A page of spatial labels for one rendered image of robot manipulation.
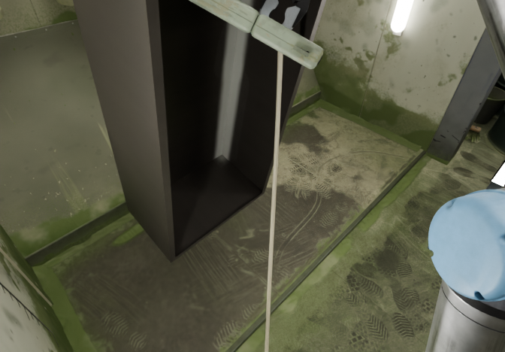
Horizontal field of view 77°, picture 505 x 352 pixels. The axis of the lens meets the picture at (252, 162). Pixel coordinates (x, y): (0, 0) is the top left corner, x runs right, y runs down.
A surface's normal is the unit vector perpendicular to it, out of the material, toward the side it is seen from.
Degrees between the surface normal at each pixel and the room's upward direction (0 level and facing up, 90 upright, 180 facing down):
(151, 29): 102
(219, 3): 71
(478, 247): 83
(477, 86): 90
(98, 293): 0
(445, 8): 90
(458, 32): 90
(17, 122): 57
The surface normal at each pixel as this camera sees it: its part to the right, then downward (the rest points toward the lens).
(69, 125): 0.59, -0.01
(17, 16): 0.70, 0.47
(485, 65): -0.72, 0.46
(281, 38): -0.17, 0.37
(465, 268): -0.98, 0.02
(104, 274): 0.00, -0.75
